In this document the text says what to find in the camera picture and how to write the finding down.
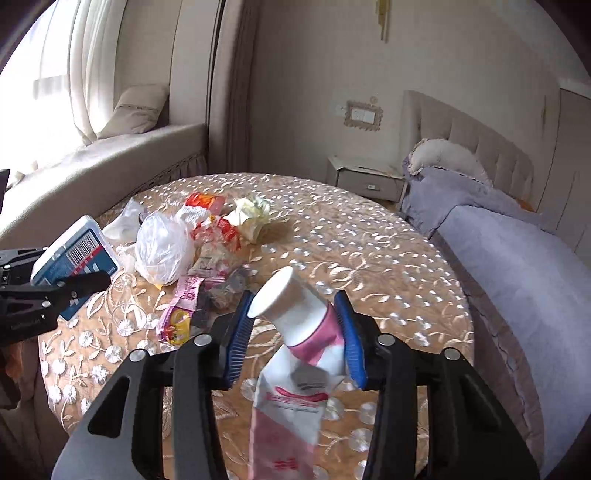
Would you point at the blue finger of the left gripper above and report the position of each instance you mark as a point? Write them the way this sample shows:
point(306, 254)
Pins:
point(28, 311)

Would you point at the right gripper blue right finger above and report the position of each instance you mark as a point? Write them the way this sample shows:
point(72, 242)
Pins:
point(436, 417)

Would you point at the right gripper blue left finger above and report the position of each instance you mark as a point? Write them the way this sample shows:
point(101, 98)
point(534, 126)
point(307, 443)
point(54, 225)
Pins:
point(120, 435)

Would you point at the blue white carton box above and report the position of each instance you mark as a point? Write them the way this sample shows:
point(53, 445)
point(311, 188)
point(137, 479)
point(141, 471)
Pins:
point(81, 250)

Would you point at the pink white squeeze tube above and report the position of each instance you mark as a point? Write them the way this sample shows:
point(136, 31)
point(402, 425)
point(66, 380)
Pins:
point(293, 388)

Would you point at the beige window seat cushion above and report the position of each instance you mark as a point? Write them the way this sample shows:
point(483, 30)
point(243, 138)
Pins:
point(44, 204)

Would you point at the pink yellow snack wrapper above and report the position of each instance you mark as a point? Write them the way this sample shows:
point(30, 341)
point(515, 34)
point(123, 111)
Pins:
point(174, 324)

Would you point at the dark plastic wrapper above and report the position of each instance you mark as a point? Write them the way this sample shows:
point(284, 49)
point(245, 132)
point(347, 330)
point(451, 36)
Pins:
point(218, 295)

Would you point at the white plastic bag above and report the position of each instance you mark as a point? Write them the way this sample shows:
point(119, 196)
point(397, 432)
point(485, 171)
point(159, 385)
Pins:
point(163, 249)

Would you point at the gold embroidered tablecloth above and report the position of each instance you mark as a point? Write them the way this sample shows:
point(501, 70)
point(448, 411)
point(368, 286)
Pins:
point(334, 240)

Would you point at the white sheer curtain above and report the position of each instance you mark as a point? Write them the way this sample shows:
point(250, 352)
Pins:
point(57, 88)

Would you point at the red white crumpled wrapper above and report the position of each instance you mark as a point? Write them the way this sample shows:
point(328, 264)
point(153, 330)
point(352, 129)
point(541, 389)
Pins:
point(217, 244)

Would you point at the beige throw pillow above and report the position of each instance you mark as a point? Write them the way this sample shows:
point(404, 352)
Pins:
point(137, 110)

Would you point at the red orange snack packet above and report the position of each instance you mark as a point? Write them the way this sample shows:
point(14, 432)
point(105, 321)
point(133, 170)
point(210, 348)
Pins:
point(212, 203)

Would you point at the crumpled cream paper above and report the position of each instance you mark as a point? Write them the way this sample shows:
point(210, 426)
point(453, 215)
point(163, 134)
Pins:
point(250, 216)

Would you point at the beige wardrobe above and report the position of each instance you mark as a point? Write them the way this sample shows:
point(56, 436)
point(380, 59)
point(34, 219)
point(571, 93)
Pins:
point(565, 203)

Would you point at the beige bedside table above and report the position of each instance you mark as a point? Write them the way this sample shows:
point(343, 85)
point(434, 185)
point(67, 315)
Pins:
point(366, 177)

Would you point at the beige drape curtain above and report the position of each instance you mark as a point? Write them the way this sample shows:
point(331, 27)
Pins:
point(234, 39)

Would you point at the beige tufted headboard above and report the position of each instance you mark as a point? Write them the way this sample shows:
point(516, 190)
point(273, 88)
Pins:
point(424, 117)

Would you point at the white fluffy pillow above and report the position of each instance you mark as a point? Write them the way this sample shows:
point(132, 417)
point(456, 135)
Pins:
point(441, 153)

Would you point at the framed wall switch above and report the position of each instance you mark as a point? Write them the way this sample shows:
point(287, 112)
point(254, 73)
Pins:
point(364, 116)

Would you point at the gold wall ornament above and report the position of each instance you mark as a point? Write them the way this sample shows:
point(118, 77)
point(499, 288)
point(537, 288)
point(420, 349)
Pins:
point(383, 11)

